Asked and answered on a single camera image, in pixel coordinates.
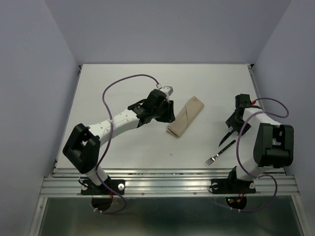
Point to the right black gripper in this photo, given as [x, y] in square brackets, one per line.
[231, 122]

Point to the beige cloth napkin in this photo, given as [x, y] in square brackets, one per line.
[185, 117]

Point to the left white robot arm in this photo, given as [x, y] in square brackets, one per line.
[84, 143]

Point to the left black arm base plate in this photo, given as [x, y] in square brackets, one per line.
[88, 188]

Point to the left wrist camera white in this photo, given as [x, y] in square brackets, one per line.
[168, 90]

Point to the steel knife black handle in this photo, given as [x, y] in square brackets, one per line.
[226, 137]

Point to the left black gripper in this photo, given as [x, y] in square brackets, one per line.
[169, 116]

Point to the aluminium front rail frame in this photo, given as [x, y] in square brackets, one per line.
[165, 183]

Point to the steel fork black handle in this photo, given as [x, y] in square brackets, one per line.
[212, 159]

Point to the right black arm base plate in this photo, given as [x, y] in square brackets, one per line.
[225, 186]

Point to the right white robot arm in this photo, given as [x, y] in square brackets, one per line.
[274, 142]

